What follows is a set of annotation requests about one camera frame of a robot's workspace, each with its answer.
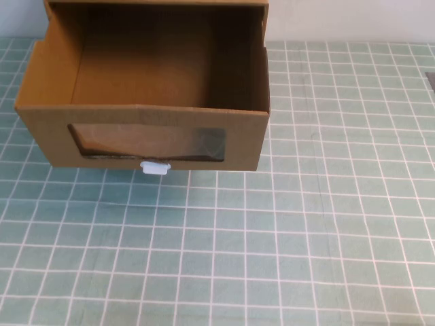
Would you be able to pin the cardboard drawer with torn window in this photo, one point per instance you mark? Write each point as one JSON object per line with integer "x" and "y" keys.
{"x": 44, "y": 136}

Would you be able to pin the white plastic drawer pull tab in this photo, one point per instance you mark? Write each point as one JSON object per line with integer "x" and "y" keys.
{"x": 154, "y": 167}

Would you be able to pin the cardboard shoe box shell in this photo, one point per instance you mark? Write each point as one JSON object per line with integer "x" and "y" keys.
{"x": 267, "y": 17}

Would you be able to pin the green checked tablecloth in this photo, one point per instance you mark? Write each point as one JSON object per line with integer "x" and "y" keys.
{"x": 272, "y": 237}

